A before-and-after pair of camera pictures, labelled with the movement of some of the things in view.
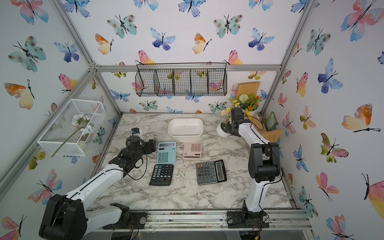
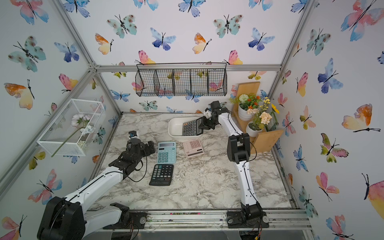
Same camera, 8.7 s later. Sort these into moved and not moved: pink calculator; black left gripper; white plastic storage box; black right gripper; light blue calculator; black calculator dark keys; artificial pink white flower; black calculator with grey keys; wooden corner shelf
Moved: black right gripper; black calculator with grey keys; pink calculator
Not moved: light blue calculator; white plastic storage box; artificial pink white flower; wooden corner shelf; black left gripper; black calculator dark keys
